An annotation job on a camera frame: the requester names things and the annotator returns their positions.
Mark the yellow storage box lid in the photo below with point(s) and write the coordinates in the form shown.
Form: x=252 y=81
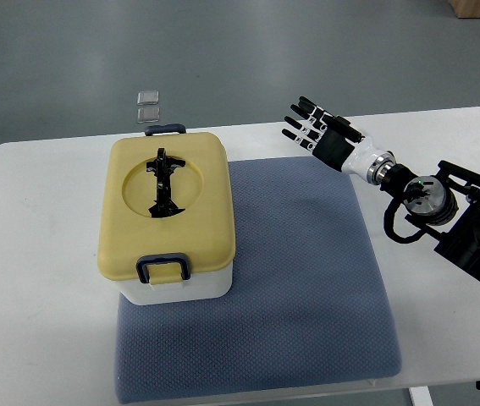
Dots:
x=167 y=209

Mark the floor metal plate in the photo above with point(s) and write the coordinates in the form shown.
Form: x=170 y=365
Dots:
x=150 y=97
x=148 y=114

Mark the white storage box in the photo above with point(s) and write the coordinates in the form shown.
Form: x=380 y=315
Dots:
x=201 y=285

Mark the upper floor metal plate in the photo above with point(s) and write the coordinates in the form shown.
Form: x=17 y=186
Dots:
x=150 y=97

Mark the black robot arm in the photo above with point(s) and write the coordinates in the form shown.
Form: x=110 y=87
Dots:
x=444 y=206

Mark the lower floor metal plate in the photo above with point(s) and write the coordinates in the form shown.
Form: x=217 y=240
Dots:
x=148 y=114

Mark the blue grey fabric mat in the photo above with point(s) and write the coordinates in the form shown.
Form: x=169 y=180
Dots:
x=307 y=305

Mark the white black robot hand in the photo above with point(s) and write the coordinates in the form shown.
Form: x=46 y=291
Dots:
x=335 y=142

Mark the white table leg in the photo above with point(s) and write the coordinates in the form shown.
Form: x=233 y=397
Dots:
x=420 y=396

